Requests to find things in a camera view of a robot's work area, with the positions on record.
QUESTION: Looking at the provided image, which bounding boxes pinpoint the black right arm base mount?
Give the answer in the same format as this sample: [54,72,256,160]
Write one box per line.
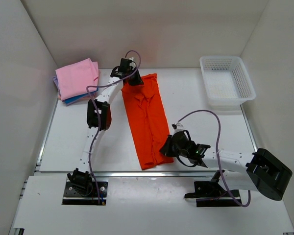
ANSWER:
[184,171,239,208]

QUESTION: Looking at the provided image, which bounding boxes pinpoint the lilac folded t shirt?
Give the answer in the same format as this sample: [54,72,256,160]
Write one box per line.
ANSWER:
[52,76,74,106]

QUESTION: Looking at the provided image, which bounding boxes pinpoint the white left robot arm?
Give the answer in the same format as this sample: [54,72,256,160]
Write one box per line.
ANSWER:
[81,57,144,173]

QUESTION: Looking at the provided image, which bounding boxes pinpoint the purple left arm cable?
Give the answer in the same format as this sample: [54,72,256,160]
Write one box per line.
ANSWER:
[86,50,141,206]

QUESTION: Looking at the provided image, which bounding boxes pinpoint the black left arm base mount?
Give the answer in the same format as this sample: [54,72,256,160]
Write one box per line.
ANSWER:
[62,168,108,206]

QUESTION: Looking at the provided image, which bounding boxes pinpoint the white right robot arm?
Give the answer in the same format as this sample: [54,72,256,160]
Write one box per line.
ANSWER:
[160,130,293,201]

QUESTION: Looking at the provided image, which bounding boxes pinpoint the orange t shirt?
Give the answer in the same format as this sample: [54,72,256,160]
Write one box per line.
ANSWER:
[122,73,174,170]

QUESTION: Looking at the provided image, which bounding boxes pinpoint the pink folded t shirt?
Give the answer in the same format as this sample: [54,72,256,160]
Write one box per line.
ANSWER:
[55,58,99,101]

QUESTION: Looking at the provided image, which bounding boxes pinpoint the salmon folded t shirt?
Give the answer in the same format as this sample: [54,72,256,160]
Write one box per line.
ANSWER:
[57,70,101,101]

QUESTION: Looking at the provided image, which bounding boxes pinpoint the blue folded t shirt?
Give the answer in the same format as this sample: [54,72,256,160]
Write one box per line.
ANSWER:
[59,85,89,106]

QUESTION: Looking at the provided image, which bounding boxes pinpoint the white plastic basket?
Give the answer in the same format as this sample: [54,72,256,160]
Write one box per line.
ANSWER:
[199,55,256,111]

